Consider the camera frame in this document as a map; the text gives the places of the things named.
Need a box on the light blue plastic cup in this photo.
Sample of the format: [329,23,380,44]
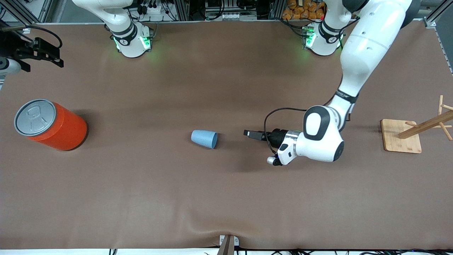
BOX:
[191,130,218,149]

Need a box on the orange can with grey lid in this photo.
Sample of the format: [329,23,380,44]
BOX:
[14,99,88,152]

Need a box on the white power strip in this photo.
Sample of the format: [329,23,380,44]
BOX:
[140,3,164,15]

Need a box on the white terminal block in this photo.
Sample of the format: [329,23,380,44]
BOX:
[219,13,257,21]

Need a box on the wooden mug tree stand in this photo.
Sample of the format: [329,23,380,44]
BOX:
[380,95,453,154]

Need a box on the pile of orange snacks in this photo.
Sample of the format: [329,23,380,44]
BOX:
[282,0,326,20]

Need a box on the brown table cloth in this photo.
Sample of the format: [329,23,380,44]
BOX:
[0,19,453,250]

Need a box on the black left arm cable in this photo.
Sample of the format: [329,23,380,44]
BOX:
[264,107,308,153]

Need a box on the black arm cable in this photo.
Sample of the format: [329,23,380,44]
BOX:
[2,25,63,48]
[264,107,308,153]

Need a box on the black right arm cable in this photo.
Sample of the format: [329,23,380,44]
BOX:
[2,25,63,48]

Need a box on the aluminium frame beam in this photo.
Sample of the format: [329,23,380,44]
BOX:
[0,0,53,28]

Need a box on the metal bracket with brown post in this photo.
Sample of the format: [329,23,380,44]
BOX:
[217,234,240,255]

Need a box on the aluminium frame post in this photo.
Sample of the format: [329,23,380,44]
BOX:
[172,0,190,21]
[270,0,286,20]

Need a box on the aluminium frame corner bracket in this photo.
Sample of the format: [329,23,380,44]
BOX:
[423,0,453,75]

